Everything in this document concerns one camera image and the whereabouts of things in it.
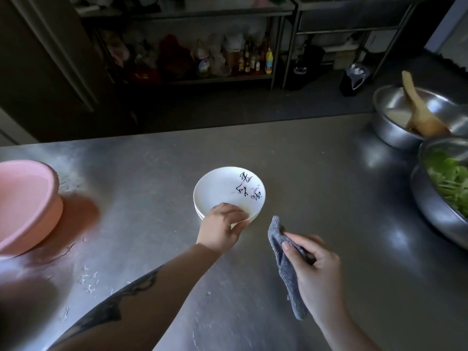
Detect cluster of dark sauce bottles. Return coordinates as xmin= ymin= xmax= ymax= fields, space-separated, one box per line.
xmin=236 ymin=38 xmax=265 ymax=74

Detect person's left hand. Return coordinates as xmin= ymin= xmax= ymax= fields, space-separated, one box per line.
xmin=196 ymin=203 xmax=250 ymax=256

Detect narrow metal shelf rack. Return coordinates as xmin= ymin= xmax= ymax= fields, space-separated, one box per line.
xmin=281 ymin=0 xmax=425 ymax=90

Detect person's right hand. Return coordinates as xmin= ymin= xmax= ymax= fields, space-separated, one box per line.
xmin=282 ymin=233 xmax=347 ymax=324

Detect wooden spatula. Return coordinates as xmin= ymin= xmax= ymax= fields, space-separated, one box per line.
xmin=401 ymin=70 xmax=452 ymax=138

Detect white printed plate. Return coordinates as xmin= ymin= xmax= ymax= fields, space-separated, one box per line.
xmin=193 ymin=166 xmax=266 ymax=223

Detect wide metal shelf rack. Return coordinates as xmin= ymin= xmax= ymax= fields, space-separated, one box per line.
xmin=75 ymin=0 xmax=297 ymax=92

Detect person's left forearm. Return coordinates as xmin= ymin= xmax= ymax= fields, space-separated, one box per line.
xmin=47 ymin=243 xmax=224 ymax=351

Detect person's right forearm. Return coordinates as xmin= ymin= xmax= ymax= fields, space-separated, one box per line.
xmin=317 ymin=306 xmax=382 ymax=351

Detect green leafy vegetables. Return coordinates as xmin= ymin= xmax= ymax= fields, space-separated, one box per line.
xmin=425 ymin=151 xmax=468 ymax=218

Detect gray dish cloth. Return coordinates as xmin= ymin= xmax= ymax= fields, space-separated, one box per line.
xmin=268 ymin=215 xmax=317 ymax=321

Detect steel bowl with spatula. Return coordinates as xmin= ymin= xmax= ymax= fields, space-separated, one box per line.
xmin=372 ymin=84 xmax=468 ymax=150

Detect black plastic bag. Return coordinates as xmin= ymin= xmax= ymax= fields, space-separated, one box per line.
xmin=339 ymin=63 xmax=372 ymax=98

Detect red bag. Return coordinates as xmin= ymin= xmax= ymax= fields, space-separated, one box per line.
xmin=157 ymin=34 xmax=194 ymax=84

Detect steel colander bowl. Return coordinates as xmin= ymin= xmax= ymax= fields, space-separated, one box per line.
xmin=418 ymin=136 xmax=468 ymax=220

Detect pink plastic basin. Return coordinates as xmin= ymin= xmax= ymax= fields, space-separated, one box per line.
xmin=0 ymin=159 xmax=64 ymax=257

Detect large steel basin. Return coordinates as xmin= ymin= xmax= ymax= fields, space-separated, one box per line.
xmin=409 ymin=166 xmax=468 ymax=251

